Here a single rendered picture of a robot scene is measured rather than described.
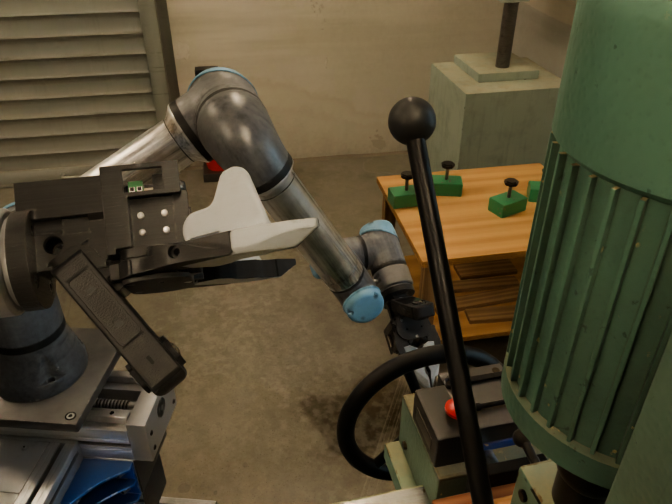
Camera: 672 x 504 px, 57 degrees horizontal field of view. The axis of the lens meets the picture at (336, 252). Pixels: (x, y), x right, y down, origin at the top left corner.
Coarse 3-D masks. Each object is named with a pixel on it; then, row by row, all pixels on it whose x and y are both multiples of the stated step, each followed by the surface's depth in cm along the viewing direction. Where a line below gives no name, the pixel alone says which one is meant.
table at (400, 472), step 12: (396, 444) 86; (384, 456) 87; (396, 456) 84; (396, 468) 83; (408, 468) 83; (396, 480) 82; (408, 480) 81; (396, 492) 76; (408, 492) 76; (420, 492) 76
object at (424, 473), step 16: (400, 432) 85; (416, 432) 77; (416, 448) 78; (512, 448) 74; (416, 464) 79; (432, 464) 72; (464, 464) 72; (416, 480) 80; (432, 480) 73; (448, 480) 71; (464, 480) 72; (432, 496) 74; (448, 496) 73
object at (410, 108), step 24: (408, 120) 44; (432, 120) 44; (408, 144) 44; (432, 192) 44; (432, 216) 43; (432, 240) 43; (432, 264) 43; (456, 312) 42; (456, 336) 42; (456, 360) 42; (456, 384) 42; (456, 408) 42; (480, 432) 41; (480, 456) 41; (480, 480) 40
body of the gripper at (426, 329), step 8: (392, 288) 124; (400, 288) 123; (408, 288) 124; (384, 296) 125; (392, 296) 125; (400, 296) 125; (384, 304) 130; (392, 312) 127; (392, 320) 123; (400, 320) 121; (408, 320) 121; (416, 320) 121; (424, 320) 122; (392, 328) 122; (400, 328) 120; (408, 328) 120; (416, 328) 121; (424, 328) 121; (400, 336) 119; (408, 336) 120; (416, 336) 120; (424, 336) 120; (392, 344) 124; (416, 344) 125; (392, 352) 125
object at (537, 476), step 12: (528, 468) 59; (540, 468) 59; (552, 468) 59; (516, 480) 60; (528, 480) 58; (540, 480) 58; (552, 480) 58; (516, 492) 60; (528, 492) 58; (540, 492) 57
